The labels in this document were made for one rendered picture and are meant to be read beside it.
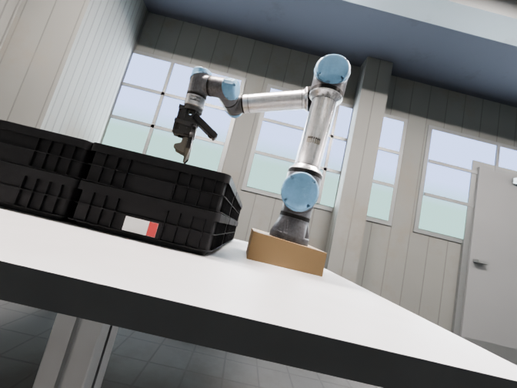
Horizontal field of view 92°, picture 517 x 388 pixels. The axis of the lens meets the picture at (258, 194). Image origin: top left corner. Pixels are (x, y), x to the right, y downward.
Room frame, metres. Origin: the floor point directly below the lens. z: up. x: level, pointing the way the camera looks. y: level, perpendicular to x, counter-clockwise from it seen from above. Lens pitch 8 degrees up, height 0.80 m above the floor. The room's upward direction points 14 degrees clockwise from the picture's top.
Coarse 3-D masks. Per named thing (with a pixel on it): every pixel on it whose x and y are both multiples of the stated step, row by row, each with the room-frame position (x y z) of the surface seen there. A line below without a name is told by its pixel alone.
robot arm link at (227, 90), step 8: (208, 80) 0.85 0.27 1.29; (216, 80) 0.84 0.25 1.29; (224, 80) 0.84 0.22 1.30; (232, 80) 0.84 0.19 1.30; (208, 88) 0.86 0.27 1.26; (216, 88) 0.85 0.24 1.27; (224, 88) 0.84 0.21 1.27; (232, 88) 0.84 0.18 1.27; (216, 96) 0.88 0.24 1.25; (224, 96) 0.87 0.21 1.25; (232, 96) 0.86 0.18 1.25; (224, 104) 0.93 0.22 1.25; (232, 104) 0.93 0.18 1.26
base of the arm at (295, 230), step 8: (280, 216) 0.93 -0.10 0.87; (288, 216) 0.90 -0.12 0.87; (296, 216) 0.89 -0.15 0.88; (280, 224) 0.91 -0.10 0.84; (288, 224) 0.89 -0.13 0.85; (296, 224) 0.89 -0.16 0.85; (304, 224) 0.90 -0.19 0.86; (272, 232) 0.92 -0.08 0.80; (280, 232) 0.89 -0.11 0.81; (288, 232) 0.88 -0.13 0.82; (296, 232) 0.88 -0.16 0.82; (304, 232) 0.90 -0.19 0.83; (288, 240) 0.88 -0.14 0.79; (296, 240) 0.88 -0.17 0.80; (304, 240) 0.89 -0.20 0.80
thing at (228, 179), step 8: (96, 144) 0.67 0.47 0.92; (104, 144) 0.67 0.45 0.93; (104, 152) 0.67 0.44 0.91; (112, 152) 0.67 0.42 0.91; (120, 152) 0.67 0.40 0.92; (128, 152) 0.67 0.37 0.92; (136, 152) 0.67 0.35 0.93; (136, 160) 0.67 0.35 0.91; (144, 160) 0.67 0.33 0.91; (152, 160) 0.67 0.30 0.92; (160, 160) 0.67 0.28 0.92; (168, 160) 0.67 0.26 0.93; (168, 168) 0.67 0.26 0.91; (176, 168) 0.67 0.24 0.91; (184, 168) 0.67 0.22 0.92; (192, 168) 0.67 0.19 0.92; (200, 168) 0.67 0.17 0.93; (208, 176) 0.67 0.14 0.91; (216, 176) 0.67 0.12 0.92; (224, 176) 0.67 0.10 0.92; (232, 184) 0.76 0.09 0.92
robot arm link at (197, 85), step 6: (198, 66) 0.86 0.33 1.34; (192, 72) 0.87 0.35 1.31; (198, 72) 0.85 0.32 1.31; (204, 72) 0.86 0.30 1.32; (210, 72) 0.88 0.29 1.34; (192, 78) 0.86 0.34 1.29; (198, 78) 0.85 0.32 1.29; (204, 78) 0.85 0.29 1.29; (192, 84) 0.86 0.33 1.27; (198, 84) 0.86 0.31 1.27; (204, 84) 0.85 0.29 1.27; (192, 90) 0.86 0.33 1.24; (198, 90) 0.86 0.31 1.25; (204, 90) 0.87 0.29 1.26; (204, 96) 0.88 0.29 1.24
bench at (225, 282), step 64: (0, 256) 0.30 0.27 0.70; (64, 256) 0.37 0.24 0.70; (128, 256) 0.46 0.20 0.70; (192, 256) 0.63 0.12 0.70; (64, 320) 0.34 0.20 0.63; (128, 320) 0.30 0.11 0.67; (192, 320) 0.30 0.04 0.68; (256, 320) 0.30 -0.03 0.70; (320, 320) 0.36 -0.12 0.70; (384, 320) 0.45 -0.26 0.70; (64, 384) 0.34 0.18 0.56; (384, 384) 0.30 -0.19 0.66; (448, 384) 0.30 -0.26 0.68; (512, 384) 0.31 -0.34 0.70
